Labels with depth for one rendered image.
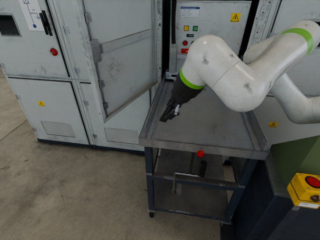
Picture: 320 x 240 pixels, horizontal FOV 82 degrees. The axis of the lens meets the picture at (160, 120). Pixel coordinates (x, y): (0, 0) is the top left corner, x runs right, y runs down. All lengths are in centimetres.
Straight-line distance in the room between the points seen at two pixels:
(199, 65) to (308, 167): 63
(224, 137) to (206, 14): 82
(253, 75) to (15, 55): 183
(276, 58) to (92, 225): 155
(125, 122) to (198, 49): 137
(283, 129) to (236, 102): 136
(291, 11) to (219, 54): 99
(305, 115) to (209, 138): 48
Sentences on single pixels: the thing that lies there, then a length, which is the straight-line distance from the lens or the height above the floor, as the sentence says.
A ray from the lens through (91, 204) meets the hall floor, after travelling 177.
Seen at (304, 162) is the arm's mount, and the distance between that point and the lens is 91.
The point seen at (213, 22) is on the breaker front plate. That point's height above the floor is 127.
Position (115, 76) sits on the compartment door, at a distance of 111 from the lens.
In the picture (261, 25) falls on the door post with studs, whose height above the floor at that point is 127.
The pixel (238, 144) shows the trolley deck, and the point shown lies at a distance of 97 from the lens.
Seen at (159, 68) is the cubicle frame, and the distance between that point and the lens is 146.
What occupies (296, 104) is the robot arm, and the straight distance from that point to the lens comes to 110.
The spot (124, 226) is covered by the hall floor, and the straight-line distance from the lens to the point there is 162.
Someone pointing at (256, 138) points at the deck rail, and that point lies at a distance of 104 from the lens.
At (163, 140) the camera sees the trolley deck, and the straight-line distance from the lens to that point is 91.
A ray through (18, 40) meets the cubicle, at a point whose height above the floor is 113.
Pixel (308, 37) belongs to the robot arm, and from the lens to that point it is 80.
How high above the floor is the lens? 146
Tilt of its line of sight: 36 degrees down
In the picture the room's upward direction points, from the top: straight up
